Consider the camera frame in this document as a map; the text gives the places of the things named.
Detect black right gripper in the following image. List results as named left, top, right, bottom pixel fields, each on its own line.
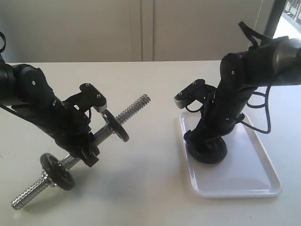
left=183, top=84, right=256, bottom=143

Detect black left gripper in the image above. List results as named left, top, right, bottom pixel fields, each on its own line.
left=44, top=100, right=99, bottom=167

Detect chrome threaded dumbbell bar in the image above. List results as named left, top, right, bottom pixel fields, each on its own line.
left=11, top=94, right=151, bottom=210

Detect black weight plate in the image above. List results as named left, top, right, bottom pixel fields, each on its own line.
left=40, top=153, right=75, bottom=191
left=187, top=137, right=227, bottom=164

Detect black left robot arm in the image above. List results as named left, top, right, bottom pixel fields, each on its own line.
left=0, top=63, right=99, bottom=167

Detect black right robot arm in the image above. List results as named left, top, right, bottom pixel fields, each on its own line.
left=177, top=37, right=301, bottom=144

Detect black weight plate far end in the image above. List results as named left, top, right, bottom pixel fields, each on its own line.
left=101, top=109, right=129, bottom=142

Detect chrome spinlock collar nut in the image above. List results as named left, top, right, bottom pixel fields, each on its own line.
left=41, top=170, right=57, bottom=187

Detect white plastic tray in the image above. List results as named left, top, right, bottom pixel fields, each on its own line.
left=177, top=112, right=282, bottom=199

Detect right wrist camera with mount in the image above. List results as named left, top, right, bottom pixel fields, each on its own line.
left=174, top=79, right=216, bottom=113

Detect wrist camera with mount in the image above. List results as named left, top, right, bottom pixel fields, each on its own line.
left=64, top=83, right=107, bottom=113
left=174, top=79, right=216, bottom=113

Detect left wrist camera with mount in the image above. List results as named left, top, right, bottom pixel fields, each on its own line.
left=64, top=83, right=107, bottom=113

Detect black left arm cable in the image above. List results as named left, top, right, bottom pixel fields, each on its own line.
left=0, top=32, right=7, bottom=55

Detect white blind pull cord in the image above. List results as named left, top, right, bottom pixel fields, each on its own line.
left=255, top=0, right=264, bottom=31

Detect dark window frame post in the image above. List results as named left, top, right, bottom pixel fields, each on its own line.
left=264, top=0, right=286, bottom=38

